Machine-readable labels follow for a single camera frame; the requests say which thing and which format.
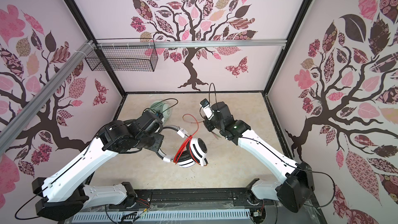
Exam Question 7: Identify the mint green headphones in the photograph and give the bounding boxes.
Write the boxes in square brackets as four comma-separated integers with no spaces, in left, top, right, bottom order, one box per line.
[144,100,172,124]

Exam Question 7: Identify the white black headphones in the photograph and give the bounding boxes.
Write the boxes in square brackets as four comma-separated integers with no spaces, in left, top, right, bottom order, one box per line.
[156,125,208,168]

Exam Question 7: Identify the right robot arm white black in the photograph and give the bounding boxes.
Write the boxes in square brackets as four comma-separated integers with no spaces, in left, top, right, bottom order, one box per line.
[200,99,315,213]

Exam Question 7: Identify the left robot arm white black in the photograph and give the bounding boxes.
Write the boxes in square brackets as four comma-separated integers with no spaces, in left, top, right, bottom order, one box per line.
[32,111,164,221]

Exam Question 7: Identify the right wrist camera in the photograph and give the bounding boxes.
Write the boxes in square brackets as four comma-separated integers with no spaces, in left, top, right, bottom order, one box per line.
[200,99,214,120]

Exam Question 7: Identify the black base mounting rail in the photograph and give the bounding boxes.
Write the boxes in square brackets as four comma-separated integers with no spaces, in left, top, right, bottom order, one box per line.
[66,186,315,207]

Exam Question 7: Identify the black wire mesh basket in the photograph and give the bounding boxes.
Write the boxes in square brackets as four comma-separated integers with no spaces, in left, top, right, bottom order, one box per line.
[85,37,158,72]

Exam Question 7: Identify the aluminium rail back wall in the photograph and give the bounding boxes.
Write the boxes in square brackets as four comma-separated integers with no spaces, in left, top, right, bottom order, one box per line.
[96,39,287,48]

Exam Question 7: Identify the aluminium rail wall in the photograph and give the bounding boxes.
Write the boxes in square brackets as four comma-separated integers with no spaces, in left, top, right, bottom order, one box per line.
[96,39,287,48]
[1,40,95,154]

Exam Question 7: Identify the white slotted cable duct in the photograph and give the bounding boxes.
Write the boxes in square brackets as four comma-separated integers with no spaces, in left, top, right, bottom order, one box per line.
[66,209,251,224]

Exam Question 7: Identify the aluminium rail left wall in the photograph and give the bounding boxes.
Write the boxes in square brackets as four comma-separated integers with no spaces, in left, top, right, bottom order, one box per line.
[1,40,95,154]

